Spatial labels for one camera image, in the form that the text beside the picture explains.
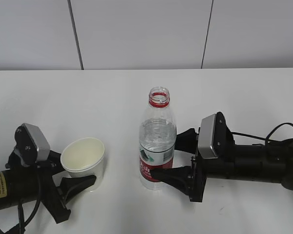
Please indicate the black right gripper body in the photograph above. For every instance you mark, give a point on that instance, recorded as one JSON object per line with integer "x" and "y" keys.
{"x": 197, "y": 177}

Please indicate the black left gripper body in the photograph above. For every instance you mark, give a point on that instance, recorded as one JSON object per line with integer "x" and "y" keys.
{"x": 31, "y": 183}

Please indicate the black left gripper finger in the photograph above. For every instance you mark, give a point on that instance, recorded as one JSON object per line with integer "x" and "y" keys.
{"x": 55, "y": 161}
{"x": 70, "y": 187}

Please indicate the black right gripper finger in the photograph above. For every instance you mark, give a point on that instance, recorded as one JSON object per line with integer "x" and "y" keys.
{"x": 175, "y": 177}
{"x": 187, "y": 141}

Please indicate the white paper cup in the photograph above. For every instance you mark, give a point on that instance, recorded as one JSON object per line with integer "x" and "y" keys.
{"x": 85, "y": 157}

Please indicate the clear water bottle red label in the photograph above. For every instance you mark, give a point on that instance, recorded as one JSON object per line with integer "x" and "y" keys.
{"x": 157, "y": 136}

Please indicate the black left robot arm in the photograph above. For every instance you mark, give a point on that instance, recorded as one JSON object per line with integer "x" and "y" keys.
{"x": 4, "y": 190}

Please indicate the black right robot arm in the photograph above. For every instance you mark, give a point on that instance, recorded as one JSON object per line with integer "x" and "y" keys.
{"x": 272, "y": 163}

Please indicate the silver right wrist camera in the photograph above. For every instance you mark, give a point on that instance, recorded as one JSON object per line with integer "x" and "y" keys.
{"x": 214, "y": 137}

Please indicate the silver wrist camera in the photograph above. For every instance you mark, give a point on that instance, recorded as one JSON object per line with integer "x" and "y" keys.
{"x": 214, "y": 137}
{"x": 31, "y": 145}

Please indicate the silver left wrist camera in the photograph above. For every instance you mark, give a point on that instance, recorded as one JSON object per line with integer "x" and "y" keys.
{"x": 31, "y": 145}

